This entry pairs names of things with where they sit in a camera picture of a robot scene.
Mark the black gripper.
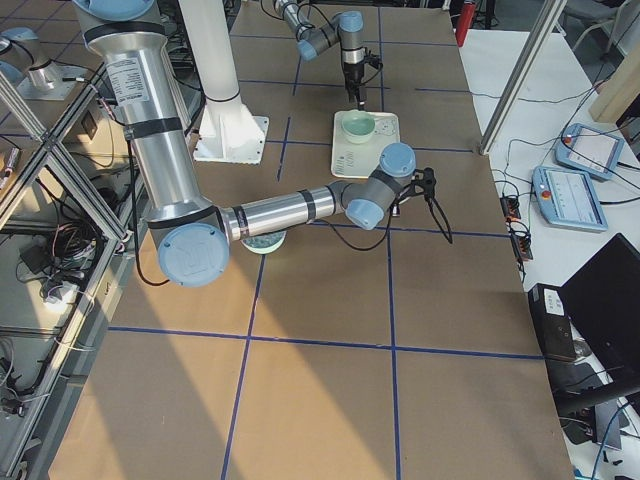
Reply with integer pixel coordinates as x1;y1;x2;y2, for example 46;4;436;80
342;61;382;110
391;167;436;217

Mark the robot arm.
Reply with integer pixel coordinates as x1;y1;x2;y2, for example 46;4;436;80
75;1;436;287
272;1;383;110

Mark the cream bear tray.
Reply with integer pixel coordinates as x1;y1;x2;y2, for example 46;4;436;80
330;110;400;179

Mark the red fire extinguisher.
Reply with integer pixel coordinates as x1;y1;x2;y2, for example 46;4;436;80
455;0;476;48

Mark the blue teach pendant near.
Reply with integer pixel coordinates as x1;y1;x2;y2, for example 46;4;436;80
532;166;608;232

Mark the blue teach pendant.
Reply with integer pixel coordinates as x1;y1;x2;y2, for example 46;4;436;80
555;123;624;181
532;166;608;232

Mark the blue teach pendant far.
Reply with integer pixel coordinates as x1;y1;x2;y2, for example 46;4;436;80
555;123;624;181

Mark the green bowl with ice cubes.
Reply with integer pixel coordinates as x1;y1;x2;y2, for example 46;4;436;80
241;231;286;255

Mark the black desktop box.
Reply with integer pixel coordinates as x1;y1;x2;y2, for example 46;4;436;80
528;283;576;362

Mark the black laptop computer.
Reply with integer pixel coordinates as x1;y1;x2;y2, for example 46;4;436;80
560;233;639;378

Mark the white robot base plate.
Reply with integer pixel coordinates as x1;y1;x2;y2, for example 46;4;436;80
193;112;269;165

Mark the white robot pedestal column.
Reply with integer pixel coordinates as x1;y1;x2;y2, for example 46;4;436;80
179;0;241;104

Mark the aluminium frame rail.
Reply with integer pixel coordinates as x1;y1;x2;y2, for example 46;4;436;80
479;0;567;155

